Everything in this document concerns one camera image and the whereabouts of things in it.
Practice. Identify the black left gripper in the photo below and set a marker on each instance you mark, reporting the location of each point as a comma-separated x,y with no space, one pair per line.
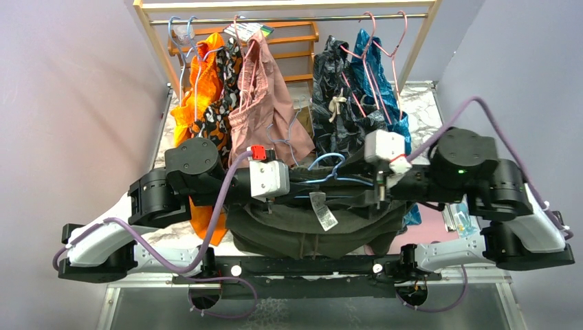
296,189

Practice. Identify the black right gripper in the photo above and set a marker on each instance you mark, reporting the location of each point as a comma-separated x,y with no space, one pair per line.
383,185

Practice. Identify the olive green shorts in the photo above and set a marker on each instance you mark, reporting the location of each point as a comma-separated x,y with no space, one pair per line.
293,230

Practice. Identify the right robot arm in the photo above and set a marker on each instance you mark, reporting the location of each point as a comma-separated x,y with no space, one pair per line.
463,167

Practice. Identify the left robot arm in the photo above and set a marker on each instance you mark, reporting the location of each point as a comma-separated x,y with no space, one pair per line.
110,248

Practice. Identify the dusty pink shorts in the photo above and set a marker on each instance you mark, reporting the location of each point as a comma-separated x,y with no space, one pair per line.
269,117

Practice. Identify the black shark print shorts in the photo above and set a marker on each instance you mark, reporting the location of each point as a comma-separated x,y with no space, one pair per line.
342,112

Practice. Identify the blue shark print shorts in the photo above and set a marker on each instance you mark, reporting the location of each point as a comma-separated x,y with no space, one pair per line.
401,127

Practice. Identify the orange black camo shorts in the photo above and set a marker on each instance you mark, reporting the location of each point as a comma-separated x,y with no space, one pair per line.
214,123

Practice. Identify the blue hanger on orange shorts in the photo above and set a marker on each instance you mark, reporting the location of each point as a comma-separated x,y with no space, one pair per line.
184,34

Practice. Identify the pink hanger on pink shorts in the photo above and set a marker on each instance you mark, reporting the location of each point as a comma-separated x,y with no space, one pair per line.
245,70

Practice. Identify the pink mat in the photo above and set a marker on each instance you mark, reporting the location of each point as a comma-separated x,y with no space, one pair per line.
428,227

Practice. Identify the colourful marker box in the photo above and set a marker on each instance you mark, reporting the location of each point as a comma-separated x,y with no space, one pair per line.
244,31

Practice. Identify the metal hanging rod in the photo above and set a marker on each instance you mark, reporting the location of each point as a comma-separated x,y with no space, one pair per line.
287,19

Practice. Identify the wooden ladder shelf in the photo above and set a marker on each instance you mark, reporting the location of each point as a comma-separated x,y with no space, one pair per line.
292,45

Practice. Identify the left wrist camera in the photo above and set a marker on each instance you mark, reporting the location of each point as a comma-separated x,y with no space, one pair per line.
269,176

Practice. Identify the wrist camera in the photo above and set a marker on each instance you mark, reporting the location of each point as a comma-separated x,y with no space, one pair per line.
386,152
269,176

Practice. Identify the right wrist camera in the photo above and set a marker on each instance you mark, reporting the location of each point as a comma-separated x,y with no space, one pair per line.
386,152

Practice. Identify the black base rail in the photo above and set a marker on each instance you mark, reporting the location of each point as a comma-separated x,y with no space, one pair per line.
322,277

